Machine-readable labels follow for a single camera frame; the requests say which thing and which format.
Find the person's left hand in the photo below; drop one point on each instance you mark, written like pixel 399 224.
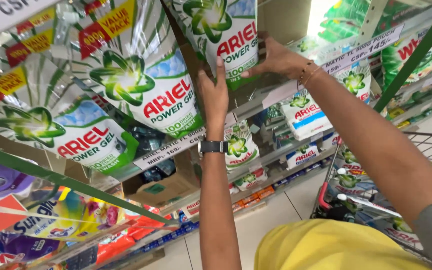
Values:
pixel 214 101

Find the person's right hand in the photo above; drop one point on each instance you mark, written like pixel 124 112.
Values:
pixel 283 62

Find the white green detergent gel pouch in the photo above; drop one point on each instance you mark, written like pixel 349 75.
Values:
pixel 231 33
pixel 144 82
pixel 62 127
pixel 36 41

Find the black wristwatch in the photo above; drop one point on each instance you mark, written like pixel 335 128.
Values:
pixel 212 146

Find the small white detergent powder bag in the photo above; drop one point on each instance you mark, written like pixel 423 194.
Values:
pixel 251 178
pixel 240 148

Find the white blue detergent powder bag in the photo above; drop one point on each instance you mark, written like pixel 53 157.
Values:
pixel 302 155
pixel 306 114

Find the white green spouted detergent pouch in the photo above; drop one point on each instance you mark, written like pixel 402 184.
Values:
pixel 354 82

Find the long white shelf price label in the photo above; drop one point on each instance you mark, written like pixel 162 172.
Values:
pixel 362 48

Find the brown cardboard carton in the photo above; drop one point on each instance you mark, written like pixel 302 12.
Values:
pixel 163 187

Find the row of orange soap boxes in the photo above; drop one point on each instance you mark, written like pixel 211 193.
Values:
pixel 255 197

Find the shelf rack with green packets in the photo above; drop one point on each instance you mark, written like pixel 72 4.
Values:
pixel 403 52

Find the spouted detergent pouch in cart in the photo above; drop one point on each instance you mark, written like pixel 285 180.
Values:
pixel 351 176
pixel 399 228

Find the red detergent packets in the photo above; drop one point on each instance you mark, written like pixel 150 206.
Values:
pixel 126 238

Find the person's yellow shirt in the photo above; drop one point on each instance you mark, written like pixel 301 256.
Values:
pixel 332 247

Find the yellow detergent pouch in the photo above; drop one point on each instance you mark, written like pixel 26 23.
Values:
pixel 62 219

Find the purple detergent bag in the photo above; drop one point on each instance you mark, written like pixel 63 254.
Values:
pixel 17 249

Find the green metal shelf frame bar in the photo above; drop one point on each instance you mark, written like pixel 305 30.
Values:
pixel 69 182

